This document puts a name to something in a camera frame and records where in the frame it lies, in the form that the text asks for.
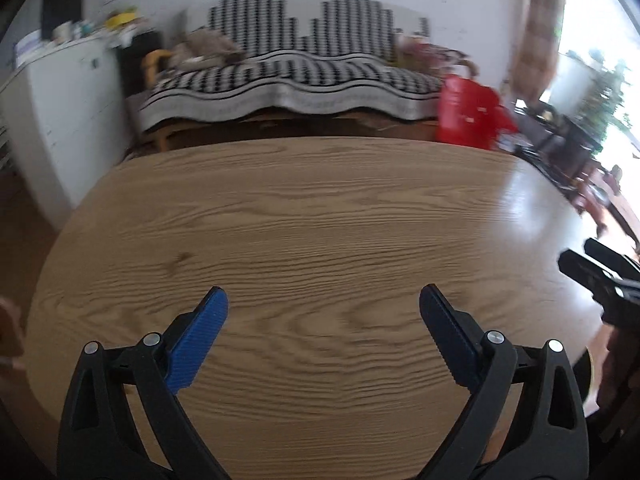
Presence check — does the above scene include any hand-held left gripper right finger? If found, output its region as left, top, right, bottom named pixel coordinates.
left=415, top=284, right=590, bottom=480

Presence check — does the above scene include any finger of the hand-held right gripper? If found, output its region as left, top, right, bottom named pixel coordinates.
left=557, top=250, right=640, bottom=327
left=584, top=238, right=640, bottom=280

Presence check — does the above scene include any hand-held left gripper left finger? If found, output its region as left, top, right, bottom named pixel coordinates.
left=56, top=286, right=231, bottom=480

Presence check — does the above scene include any dark wooden side table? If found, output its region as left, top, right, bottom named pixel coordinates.
left=520, top=105, right=603, bottom=196

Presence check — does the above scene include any green potted plant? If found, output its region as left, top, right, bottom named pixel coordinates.
left=582, top=50, right=632, bottom=136

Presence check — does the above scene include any red plastic stool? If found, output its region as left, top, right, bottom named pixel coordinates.
left=435, top=74, right=518, bottom=151

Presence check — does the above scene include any beige curtain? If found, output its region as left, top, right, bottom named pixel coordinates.
left=515, top=0, right=571, bottom=106

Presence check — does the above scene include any wooden sofa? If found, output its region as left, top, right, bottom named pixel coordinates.
left=125, top=0, right=481, bottom=153

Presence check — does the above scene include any white cabinet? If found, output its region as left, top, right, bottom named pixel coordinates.
left=0, top=35, right=131, bottom=231

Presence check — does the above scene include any floral cloth pile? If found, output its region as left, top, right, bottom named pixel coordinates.
left=397, top=35, right=471, bottom=68

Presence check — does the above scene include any black and white patterned blanket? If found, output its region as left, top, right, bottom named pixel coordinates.
left=137, top=0, right=446, bottom=131

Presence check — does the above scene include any black box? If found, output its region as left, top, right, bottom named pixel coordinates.
left=117, top=30, right=166, bottom=98

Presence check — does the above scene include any beige crumpled cloth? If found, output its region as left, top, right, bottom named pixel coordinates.
left=167, top=27, right=243, bottom=71

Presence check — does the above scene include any black screen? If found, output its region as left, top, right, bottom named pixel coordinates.
left=40, top=0, right=84, bottom=41

